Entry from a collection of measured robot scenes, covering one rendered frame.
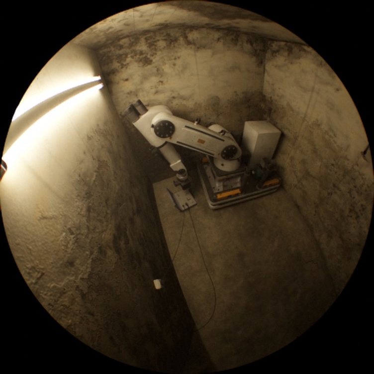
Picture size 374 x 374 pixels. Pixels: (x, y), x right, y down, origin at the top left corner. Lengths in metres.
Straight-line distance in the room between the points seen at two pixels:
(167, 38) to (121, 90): 0.86
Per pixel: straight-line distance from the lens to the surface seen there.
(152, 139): 1.34
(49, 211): 0.51
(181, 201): 2.24
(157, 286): 1.11
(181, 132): 1.20
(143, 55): 1.82
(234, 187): 2.05
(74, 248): 0.54
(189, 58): 1.91
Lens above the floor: 1.98
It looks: 54 degrees down
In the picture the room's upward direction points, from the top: 12 degrees counter-clockwise
